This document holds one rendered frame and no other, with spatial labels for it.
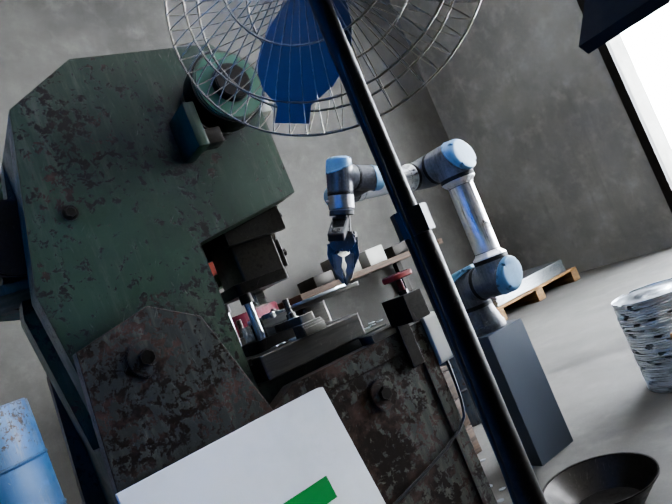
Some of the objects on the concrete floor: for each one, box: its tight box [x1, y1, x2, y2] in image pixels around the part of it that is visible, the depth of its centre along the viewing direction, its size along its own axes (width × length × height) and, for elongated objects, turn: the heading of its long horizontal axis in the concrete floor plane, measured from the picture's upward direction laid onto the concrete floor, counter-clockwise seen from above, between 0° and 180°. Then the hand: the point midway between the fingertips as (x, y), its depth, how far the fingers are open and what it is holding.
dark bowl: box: [542, 452, 660, 504], centre depth 158 cm, size 30×30×7 cm
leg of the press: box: [73, 306, 497, 504], centre depth 137 cm, size 92×12×90 cm, turn 42°
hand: (345, 280), depth 173 cm, fingers closed
